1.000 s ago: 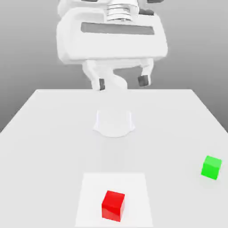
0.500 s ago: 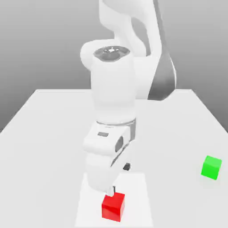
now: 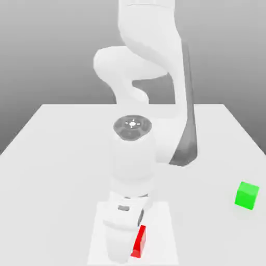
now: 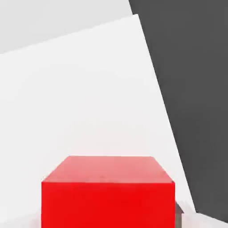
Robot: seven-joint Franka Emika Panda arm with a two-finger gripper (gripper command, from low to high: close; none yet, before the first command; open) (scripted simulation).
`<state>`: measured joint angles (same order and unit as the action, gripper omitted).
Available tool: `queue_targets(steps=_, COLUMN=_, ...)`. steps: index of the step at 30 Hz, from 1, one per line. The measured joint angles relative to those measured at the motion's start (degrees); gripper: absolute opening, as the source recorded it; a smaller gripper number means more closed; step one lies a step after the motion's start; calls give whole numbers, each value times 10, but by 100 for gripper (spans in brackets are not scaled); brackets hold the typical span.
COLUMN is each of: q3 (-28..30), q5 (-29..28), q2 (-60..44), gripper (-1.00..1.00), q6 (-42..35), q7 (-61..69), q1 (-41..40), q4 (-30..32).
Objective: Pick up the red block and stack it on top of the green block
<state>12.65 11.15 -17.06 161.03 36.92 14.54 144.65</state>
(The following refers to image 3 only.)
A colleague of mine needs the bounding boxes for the small red cube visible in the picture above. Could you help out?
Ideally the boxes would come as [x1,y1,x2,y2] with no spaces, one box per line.
[130,224,147,259]

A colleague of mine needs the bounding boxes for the small green cube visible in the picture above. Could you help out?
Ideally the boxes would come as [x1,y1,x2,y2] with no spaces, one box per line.
[234,181,260,211]

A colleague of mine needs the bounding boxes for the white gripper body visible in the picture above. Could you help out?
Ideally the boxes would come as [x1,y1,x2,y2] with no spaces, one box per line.
[102,219,142,263]

